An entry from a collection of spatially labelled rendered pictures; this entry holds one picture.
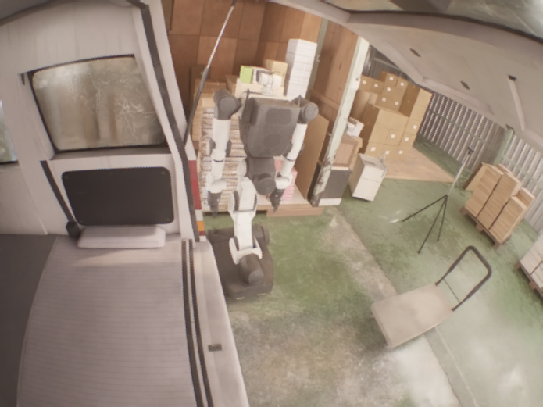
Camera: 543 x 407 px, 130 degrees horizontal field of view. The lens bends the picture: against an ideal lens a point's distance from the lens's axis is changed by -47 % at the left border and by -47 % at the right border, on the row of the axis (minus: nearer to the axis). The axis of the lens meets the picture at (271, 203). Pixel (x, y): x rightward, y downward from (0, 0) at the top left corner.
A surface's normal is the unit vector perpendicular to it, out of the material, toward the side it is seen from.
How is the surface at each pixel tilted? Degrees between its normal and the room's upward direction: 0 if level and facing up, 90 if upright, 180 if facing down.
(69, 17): 95
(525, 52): 74
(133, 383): 0
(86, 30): 95
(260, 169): 45
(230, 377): 0
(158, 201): 90
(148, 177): 90
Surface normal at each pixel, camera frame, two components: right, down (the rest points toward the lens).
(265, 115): 0.34, 0.61
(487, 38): -0.86, -0.19
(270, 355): 0.18, -0.79
